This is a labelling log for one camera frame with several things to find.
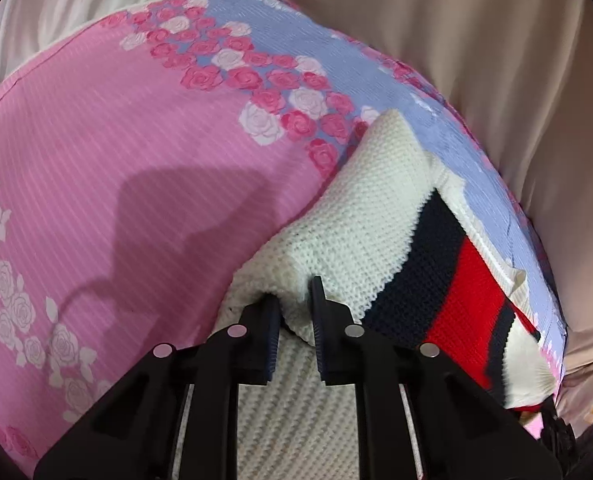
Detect pale floral print cloth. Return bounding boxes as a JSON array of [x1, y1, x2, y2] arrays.
[[559, 332, 593, 441]]

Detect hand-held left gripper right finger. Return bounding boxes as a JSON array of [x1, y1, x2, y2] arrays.
[[309, 276, 562, 480]]

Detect beige cloth backdrop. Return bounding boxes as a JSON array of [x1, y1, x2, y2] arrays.
[[196, 0, 593, 386]]

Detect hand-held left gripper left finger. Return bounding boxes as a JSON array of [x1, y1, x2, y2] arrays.
[[34, 296, 282, 480]]

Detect white knit sweater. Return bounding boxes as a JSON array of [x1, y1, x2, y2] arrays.
[[215, 109, 557, 480]]

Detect pink floral blanket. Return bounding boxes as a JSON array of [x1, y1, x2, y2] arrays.
[[0, 0, 570, 480]]

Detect white satin curtain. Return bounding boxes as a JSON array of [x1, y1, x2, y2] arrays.
[[0, 0, 207, 106]]

